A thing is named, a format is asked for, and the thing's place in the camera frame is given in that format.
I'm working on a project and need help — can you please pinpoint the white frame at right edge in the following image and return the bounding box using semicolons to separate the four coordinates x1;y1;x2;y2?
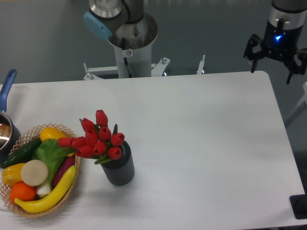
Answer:
284;82;307;128

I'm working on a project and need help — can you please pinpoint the beige round disc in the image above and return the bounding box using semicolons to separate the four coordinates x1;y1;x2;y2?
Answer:
21;160;48;186

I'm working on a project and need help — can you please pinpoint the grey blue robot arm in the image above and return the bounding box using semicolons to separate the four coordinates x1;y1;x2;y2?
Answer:
83;0;307;78

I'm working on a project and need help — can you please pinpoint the black device at table edge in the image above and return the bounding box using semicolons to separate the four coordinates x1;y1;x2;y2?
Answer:
289;194;307;219

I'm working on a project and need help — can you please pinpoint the orange fruit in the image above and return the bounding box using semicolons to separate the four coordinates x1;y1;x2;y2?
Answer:
10;182;36;203

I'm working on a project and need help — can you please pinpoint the green bok choy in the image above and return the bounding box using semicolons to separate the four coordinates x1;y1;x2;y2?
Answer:
32;143;68;198

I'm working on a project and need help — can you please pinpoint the purple eggplant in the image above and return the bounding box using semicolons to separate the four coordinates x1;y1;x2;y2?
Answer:
52;157;75;188

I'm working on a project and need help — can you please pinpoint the dark grey ribbed vase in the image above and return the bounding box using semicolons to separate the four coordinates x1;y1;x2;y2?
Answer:
101;141;135;186

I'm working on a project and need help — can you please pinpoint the red tulip bouquet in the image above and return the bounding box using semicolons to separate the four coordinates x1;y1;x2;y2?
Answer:
58;109;125;165

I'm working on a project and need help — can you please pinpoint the blue handled saucepan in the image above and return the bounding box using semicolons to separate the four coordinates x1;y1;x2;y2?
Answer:
0;69;20;164

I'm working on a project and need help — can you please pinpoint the green cucumber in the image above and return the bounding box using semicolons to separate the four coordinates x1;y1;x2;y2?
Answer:
0;138;42;169

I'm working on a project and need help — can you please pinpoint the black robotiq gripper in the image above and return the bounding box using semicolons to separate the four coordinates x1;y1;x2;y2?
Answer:
243;22;307;84

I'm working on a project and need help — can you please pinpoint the yellow bell pepper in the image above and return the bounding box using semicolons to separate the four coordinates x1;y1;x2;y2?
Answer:
1;163;25;187

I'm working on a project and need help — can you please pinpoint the woven wicker basket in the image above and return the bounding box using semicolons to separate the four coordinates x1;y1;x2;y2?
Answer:
0;123;81;218

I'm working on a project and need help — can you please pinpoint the yellow banana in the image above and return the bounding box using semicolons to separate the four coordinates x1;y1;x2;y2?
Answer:
14;165;77;214

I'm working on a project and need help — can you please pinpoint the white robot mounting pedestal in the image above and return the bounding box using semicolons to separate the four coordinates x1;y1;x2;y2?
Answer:
83;43;206;81

